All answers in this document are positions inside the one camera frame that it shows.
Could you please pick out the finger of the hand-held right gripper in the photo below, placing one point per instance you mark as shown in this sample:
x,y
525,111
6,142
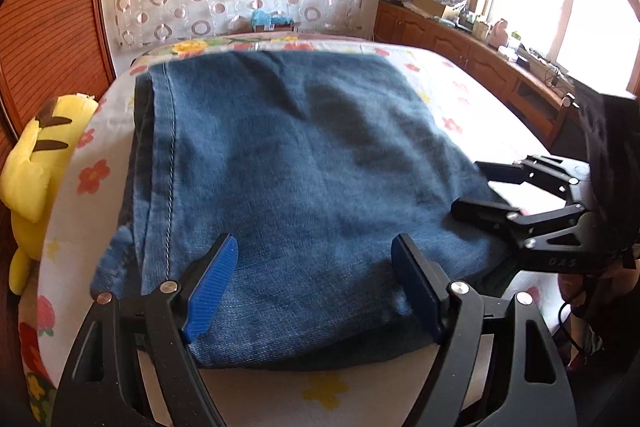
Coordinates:
x,y
505,172
482,211

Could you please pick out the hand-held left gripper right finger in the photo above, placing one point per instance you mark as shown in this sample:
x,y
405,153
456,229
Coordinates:
x,y
422,294

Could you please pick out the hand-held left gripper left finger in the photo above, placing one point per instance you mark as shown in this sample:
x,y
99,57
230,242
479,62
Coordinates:
x,y
210,294

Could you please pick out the blue denim pants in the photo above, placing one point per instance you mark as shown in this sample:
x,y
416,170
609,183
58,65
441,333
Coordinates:
x,y
300,187

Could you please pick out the wooden low cabinet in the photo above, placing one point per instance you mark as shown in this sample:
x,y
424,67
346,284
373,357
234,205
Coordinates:
x,y
450,47

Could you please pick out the cardboard box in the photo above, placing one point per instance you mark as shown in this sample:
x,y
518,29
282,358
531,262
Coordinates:
x,y
430,6

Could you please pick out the yellow plush toy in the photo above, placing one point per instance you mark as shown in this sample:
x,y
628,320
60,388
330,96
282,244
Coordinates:
x,y
35,157

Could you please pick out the blue plush toy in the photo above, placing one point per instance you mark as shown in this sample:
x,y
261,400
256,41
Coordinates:
x,y
270,21

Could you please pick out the wooden slatted headboard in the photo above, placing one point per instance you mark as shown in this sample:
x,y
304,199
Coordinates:
x,y
55,22

